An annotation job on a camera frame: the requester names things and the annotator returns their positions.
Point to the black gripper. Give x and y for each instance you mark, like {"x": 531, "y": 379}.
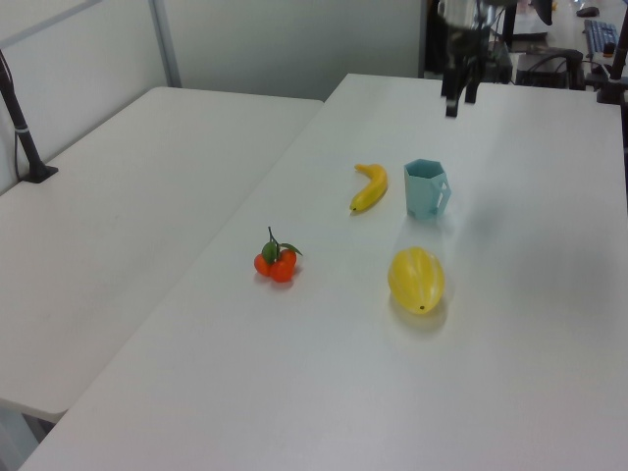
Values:
{"x": 466, "y": 44}

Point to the light blue hexagonal mug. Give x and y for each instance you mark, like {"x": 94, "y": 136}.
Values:
{"x": 419, "y": 196}

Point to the black monitor stand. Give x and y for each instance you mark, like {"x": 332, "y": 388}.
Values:
{"x": 510, "y": 24}

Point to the black electronics box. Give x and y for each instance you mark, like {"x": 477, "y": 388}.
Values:
{"x": 544, "y": 68}

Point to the yellow toy banana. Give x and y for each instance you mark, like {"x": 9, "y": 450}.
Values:
{"x": 375, "y": 189}

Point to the blue computer keyboard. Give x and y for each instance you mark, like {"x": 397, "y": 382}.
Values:
{"x": 601, "y": 34}

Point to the black computer mouse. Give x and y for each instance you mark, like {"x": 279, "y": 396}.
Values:
{"x": 589, "y": 11}

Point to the yellow striped toy melon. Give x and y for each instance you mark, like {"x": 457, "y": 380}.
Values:
{"x": 416, "y": 279}

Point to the orange toy tangerines with leaves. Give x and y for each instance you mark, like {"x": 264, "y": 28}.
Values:
{"x": 279, "y": 270}

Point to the white side table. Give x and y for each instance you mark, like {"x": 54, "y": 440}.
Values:
{"x": 122, "y": 221}

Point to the black pole with white band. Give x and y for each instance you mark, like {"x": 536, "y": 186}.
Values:
{"x": 22, "y": 132}

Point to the black clamped camera pole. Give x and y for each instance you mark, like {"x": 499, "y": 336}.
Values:
{"x": 615, "y": 73}

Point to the grey partition post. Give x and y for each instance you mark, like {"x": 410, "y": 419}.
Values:
{"x": 166, "y": 44}

